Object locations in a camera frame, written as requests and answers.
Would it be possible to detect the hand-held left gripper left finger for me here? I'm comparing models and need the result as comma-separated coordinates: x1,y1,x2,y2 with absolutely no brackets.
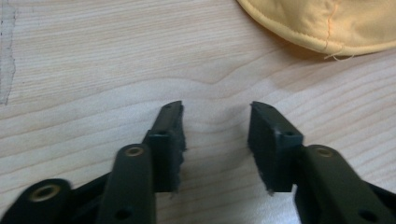
142,100,188,199

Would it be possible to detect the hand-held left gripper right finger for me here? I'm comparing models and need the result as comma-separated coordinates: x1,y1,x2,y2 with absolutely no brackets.
247,101,304,196

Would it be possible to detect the grey tape strip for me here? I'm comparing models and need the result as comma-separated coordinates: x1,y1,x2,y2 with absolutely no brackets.
0,0,18,106

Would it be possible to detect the yellow quilted cloth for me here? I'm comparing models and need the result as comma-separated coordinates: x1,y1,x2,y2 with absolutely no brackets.
235,0,396,61

